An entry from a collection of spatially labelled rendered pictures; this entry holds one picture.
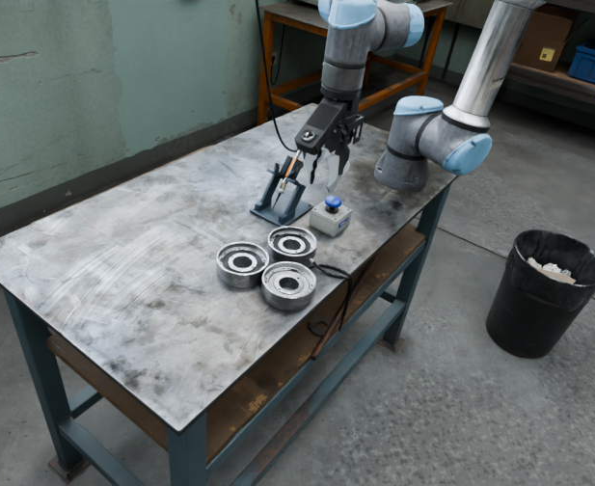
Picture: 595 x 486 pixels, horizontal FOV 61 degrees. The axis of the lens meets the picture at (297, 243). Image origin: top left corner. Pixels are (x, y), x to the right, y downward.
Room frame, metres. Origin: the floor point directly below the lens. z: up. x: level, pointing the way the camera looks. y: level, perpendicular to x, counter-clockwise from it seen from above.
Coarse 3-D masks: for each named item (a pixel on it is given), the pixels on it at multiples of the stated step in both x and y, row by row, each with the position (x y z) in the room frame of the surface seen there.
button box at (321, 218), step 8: (312, 208) 0.98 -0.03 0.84; (320, 208) 0.99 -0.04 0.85; (328, 208) 0.99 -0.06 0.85; (336, 208) 0.99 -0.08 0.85; (344, 208) 1.00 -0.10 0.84; (312, 216) 0.98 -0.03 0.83; (320, 216) 0.96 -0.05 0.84; (328, 216) 0.96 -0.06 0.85; (336, 216) 0.96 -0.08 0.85; (344, 216) 0.97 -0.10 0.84; (312, 224) 0.97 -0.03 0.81; (320, 224) 0.96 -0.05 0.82; (328, 224) 0.95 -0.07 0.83; (336, 224) 0.94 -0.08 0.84; (344, 224) 0.98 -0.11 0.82; (328, 232) 0.95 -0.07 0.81; (336, 232) 0.95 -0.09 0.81
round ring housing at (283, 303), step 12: (276, 264) 0.77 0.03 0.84; (288, 264) 0.78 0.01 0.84; (300, 264) 0.78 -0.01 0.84; (264, 276) 0.74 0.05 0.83; (288, 276) 0.75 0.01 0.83; (312, 276) 0.75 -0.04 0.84; (264, 288) 0.70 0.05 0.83; (276, 288) 0.71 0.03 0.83; (300, 288) 0.72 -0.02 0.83; (312, 288) 0.71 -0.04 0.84; (276, 300) 0.68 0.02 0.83; (288, 300) 0.68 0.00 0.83; (300, 300) 0.69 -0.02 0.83
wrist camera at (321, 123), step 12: (324, 96) 0.90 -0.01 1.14; (324, 108) 0.88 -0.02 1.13; (336, 108) 0.87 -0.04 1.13; (312, 120) 0.86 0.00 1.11; (324, 120) 0.85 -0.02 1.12; (336, 120) 0.86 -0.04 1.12; (300, 132) 0.84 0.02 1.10; (312, 132) 0.83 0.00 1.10; (324, 132) 0.83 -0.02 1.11; (300, 144) 0.82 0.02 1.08; (312, 144) 0.81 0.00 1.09
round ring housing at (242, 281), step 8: (224, 248) 0.80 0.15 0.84; (232, 248) 0.82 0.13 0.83; (240, 248) 0.82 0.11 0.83; (248, 248) 0.82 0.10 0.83; (256, 248) 0.82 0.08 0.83; (216, 256) 0.77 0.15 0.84; (232, 256) 0.79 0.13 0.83; (240, 256) 0.80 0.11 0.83; (248, 256) 0.80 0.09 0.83; (264, 256) 0.80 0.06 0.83; (216, 264) 0.76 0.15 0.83; (232, 264) 0.76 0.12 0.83; (240, 264) 0.80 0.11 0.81; (248, 264) 0.79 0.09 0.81; (256, 264) 0.77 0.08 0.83; (224, 272) 0.73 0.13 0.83; (232, 272) 0.73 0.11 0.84; (256, 272) 0.74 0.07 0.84; (224, 280) 0.74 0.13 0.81; (232, 280) 0.73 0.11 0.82; (240, 280) 0.72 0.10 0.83; (248, 280) 0.73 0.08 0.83; (256, 280) 0.74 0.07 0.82
